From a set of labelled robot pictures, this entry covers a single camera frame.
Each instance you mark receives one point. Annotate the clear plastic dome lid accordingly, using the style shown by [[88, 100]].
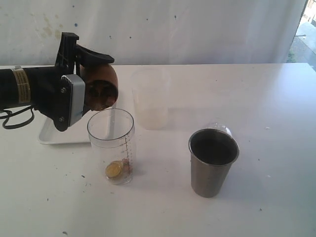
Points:
[[218, 124]]

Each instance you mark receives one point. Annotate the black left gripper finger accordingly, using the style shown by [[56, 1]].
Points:
[[89, 58]]

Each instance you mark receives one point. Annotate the stainless steel cup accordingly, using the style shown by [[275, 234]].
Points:
[[212, 154]]

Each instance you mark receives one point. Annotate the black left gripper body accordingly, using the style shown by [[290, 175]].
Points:
[[53, 95]]

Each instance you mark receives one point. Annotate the clear plastic shaker cup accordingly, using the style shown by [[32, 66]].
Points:
[[111, 133]]

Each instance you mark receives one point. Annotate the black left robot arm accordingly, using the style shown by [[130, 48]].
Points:
[[18, 88]]

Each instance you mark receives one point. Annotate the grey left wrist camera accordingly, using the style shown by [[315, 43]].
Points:
[[77, 93]]

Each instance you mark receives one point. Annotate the translucent plastic container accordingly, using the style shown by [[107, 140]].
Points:
[[150, 89]]

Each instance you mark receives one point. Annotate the brown wooden cup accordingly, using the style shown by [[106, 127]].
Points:
[[101, 86]]

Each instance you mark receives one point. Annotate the gold foil coin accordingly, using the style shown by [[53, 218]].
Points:
[[114, 170]]

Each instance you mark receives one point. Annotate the white rectangular tray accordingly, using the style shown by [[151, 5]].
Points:
[[76, 134]]

